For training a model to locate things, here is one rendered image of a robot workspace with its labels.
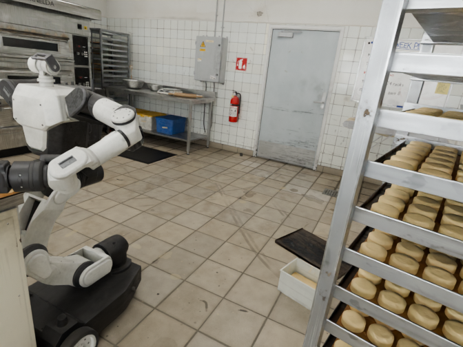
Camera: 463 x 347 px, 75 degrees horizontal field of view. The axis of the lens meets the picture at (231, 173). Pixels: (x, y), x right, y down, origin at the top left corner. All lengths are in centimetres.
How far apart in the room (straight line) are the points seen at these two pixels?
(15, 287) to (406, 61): 141
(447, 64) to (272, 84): 455
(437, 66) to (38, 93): 128
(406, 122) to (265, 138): 463
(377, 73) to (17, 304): 141
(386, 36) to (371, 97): 9
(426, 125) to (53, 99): 122
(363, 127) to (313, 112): 433
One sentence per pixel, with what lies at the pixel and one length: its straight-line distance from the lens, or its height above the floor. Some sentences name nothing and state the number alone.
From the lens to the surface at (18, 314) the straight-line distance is 153.
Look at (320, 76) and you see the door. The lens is 485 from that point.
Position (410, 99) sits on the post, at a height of 135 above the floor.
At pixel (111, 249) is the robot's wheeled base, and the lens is 192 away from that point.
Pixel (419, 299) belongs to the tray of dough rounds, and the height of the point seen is 97.
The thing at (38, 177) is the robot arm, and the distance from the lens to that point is 99.
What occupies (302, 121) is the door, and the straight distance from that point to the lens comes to 493.
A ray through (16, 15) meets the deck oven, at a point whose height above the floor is 174.
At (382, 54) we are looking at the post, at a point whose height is 142.
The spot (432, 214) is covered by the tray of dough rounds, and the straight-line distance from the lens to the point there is 70.
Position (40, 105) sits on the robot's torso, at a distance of 139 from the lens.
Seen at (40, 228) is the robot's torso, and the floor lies 65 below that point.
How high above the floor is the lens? 137
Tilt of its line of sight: 19 degrees down
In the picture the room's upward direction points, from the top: 6 degrees clockwise
